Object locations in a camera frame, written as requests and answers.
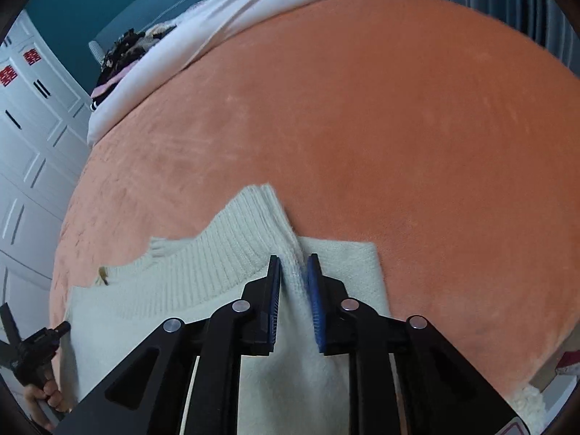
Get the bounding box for orange plush blanket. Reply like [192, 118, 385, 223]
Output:
[47, 0, 580, 402]

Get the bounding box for person's left hand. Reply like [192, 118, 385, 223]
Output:
[24, 378, 70, 433]

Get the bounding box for pile of dark clothes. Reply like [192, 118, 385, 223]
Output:
[89, 22, 178, 112]

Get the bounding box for cream knit cardigan red buttons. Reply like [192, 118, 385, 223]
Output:
[63, 183, 399, 435]

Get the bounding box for grey pleated curtain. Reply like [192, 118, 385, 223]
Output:
[375, 0, 580, 80]

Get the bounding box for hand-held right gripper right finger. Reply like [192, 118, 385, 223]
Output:
[306, 253, 532, 435]

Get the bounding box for white panelled wardrobe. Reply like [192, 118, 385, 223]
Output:
[0, 11, 94, 374]

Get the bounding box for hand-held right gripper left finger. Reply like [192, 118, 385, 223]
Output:
[53, 254, 284, 435]

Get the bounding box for teal padded headboard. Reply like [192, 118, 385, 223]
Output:
[88, 0, 293, 63]

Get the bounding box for white fluffy rug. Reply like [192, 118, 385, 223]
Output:
[510, 383, 561, 435]

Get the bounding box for white duvet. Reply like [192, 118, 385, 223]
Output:
[86, 0, 393, 146]

